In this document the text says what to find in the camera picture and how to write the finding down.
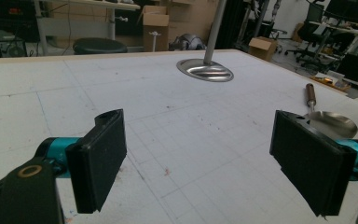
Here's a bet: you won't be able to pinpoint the large cardboard boxes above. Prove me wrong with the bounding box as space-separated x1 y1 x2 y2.
167 0 220 45

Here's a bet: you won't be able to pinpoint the white desk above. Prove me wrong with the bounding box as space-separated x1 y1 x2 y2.
33 0 142 57

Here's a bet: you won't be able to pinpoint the small white stand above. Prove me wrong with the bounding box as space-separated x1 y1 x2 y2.
148 30 162 52

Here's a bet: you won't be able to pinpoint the white grid mat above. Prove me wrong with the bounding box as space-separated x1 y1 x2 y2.
0 49 358 224

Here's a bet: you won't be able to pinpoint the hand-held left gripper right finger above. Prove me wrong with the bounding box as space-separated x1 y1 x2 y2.
268 109 358 217

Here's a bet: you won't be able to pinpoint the small open cardboard box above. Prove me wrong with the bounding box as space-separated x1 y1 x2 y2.
248 35 279 63

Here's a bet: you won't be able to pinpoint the black monitor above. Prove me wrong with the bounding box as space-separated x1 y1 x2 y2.
336 52 358 83

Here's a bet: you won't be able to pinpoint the black round stool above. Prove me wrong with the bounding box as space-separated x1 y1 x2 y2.
72 37 129 56

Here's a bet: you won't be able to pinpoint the grey bag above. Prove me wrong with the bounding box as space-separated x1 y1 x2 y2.
168 33 207 52

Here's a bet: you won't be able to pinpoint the black office chair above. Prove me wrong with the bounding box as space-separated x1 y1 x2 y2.
283 2 332 64

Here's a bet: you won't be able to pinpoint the black computer tower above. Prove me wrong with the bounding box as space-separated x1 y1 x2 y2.
0 29 28 59

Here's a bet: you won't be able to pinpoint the steel ladle with brown handle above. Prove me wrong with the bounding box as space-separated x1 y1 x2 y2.
304 82 358 140

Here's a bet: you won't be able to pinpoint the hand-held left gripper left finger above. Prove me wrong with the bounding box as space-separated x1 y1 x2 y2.
37 108 128 215

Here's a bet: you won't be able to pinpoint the tall cardboard box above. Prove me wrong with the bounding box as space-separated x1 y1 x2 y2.
142 5 171 52

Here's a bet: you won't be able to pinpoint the steel utensil stand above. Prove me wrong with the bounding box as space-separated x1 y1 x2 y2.
175 0 235 83

